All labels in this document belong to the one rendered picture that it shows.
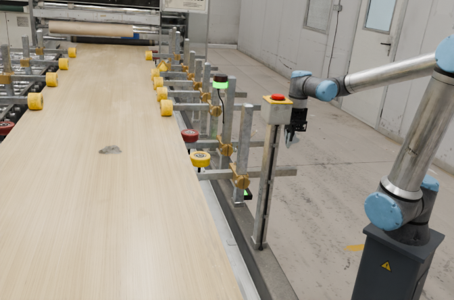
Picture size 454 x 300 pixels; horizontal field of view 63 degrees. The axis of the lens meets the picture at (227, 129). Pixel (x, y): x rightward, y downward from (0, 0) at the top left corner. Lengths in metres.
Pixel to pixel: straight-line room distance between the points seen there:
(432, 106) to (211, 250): 0.85
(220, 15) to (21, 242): 9.99
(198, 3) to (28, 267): 3.44
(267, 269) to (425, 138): 0.68
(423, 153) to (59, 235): 1.16
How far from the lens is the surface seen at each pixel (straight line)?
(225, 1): 10.76
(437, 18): 4.55
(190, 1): 4.07
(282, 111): 1.09
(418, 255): 1.71
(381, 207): 1.52
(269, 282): 1.21
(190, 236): 1.01
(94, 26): 4.09
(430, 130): 1.41
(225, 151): 1.65
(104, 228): 1.06
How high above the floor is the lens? 1.50
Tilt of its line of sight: 20 degrees down
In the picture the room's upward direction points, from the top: 5 degrees clockwise
